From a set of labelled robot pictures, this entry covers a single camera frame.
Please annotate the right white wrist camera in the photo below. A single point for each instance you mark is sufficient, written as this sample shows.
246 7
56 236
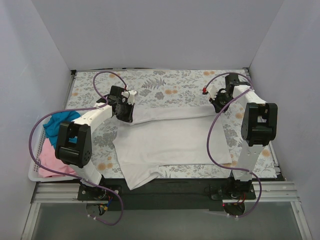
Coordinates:
211 91

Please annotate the pink t shirt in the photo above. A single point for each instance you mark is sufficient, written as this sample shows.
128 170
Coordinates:
48 159

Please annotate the aluminium frame rail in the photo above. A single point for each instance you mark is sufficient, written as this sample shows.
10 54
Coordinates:
267 191

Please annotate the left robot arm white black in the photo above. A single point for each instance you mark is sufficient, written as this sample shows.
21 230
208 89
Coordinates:
74 140

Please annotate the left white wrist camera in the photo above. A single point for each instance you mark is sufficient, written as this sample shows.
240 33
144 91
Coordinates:
128 96

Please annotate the teal blue t shirt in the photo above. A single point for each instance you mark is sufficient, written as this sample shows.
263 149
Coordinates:
52 126

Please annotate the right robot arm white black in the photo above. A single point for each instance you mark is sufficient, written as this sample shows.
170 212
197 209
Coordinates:
258 129

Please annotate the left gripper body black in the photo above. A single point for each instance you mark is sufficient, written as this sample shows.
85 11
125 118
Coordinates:
126 115

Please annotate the white plastic laundry basket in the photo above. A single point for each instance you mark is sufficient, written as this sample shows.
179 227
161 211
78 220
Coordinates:
35 164

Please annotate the floral tablecloth mat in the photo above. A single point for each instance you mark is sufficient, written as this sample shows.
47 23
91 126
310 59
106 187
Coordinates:
160 89

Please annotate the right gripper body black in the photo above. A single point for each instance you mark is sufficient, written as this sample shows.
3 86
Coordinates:
217 104

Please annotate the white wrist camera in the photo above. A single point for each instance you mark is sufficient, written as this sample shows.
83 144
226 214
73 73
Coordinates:
128 96
211 91

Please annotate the white t shirt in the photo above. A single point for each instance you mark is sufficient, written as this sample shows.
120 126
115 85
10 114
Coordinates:
168 136

